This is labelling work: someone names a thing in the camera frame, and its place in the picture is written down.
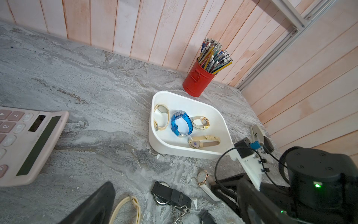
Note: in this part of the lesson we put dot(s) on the white plastic storage box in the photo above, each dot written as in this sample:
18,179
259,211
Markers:
166,142

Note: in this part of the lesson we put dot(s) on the red metal pencil bucket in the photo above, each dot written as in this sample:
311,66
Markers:
197,80

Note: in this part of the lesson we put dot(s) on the blue translucent plastic watch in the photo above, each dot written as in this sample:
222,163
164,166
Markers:
181,124

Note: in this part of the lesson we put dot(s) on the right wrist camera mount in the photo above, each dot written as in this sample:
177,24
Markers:
249,160

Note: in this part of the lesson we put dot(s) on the small beige strap watch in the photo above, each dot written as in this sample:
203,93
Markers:
161,117

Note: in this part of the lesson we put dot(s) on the black watch with keychain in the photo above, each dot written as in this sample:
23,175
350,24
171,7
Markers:
163,194

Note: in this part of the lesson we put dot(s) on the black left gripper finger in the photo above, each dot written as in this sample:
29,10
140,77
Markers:
96,209

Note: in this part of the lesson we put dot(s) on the bundle of coloured pencils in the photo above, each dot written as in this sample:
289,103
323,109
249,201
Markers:
213,58

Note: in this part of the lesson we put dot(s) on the gold bracelet watch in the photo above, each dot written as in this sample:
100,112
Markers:
200,123

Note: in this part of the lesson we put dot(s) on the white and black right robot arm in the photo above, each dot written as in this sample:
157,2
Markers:
322,188

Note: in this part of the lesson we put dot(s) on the black and cream utility knife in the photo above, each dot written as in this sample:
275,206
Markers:
260,140

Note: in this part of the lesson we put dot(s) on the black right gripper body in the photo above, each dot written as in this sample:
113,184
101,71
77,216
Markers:
269,205

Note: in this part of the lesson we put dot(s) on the cream silicone watch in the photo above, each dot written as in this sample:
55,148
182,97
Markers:
128,208

